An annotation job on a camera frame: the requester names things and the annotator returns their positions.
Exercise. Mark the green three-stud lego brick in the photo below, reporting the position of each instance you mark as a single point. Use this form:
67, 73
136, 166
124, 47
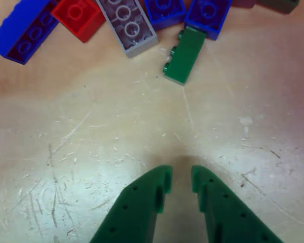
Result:
187, 55

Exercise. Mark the blue two-by-two lego brick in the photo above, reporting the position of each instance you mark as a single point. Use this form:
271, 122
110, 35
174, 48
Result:
207, 15
164, 12

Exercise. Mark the blue two-by-four lego brick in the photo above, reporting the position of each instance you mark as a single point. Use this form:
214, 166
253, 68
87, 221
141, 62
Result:
15, 33

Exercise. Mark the grey two-by-four lego brick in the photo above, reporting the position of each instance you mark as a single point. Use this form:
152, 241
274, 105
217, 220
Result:
131, 30

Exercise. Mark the dark red long lego brick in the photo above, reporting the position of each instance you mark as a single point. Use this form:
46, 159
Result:
243, 3

